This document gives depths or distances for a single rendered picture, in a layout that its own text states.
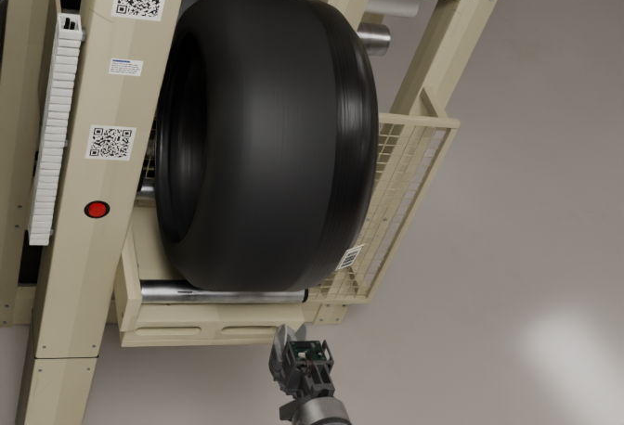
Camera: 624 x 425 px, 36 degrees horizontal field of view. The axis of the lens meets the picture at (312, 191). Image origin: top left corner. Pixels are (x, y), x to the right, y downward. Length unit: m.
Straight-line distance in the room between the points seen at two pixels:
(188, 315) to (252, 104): 0.52
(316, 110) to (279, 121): 0.07
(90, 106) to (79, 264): 0.39
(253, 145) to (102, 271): 0.49
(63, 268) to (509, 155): 2.70
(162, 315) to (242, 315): 0.16
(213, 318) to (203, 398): 0.98
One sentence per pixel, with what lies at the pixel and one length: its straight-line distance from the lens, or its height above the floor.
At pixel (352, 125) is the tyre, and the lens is 1.59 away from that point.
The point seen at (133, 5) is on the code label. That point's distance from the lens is 1.49.
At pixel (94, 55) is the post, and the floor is 1.40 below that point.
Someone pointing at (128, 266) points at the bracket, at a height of 0.95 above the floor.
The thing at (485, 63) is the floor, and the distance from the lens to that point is 4.77.
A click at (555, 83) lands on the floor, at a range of 4.90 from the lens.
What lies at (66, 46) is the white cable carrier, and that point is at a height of 1.40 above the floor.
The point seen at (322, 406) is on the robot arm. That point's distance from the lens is 1.54.
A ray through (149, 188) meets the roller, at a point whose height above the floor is 0.92.
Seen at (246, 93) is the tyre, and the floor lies 1.40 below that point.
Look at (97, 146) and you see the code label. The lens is 1.65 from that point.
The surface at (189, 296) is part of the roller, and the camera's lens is 1.86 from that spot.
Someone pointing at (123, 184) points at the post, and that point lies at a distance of 1.72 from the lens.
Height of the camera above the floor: 2.29
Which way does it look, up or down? 40 degrees down
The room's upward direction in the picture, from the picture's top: 22 degrees clockwise
